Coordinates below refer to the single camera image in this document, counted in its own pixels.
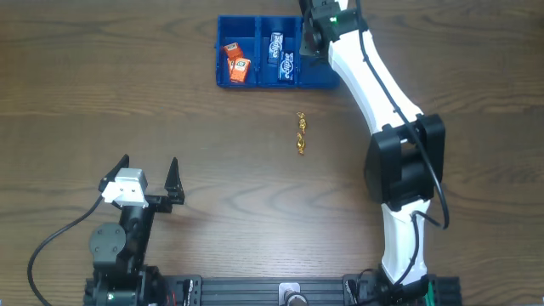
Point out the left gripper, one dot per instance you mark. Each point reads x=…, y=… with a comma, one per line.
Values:
x=161, y=204

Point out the orange candy box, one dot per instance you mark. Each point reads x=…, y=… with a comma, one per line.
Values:
x=239, y=73
x=233, y=53

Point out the gold candy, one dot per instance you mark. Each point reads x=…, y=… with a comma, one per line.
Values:
x=301, y=144
x=302, y=123

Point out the blue candy pack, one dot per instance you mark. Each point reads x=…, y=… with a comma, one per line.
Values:
x=276, y=44
x=286, y=68

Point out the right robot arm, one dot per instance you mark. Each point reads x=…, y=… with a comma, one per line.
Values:
x=361, y=72

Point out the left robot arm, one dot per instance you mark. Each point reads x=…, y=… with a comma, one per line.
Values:
x=106, y=244

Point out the blue tray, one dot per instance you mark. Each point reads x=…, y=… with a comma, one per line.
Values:
x=246, y=25

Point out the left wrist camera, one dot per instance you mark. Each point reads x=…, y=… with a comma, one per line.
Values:
x=127, y=187

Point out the mounting rail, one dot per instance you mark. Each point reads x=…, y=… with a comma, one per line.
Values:
x=255, y=291

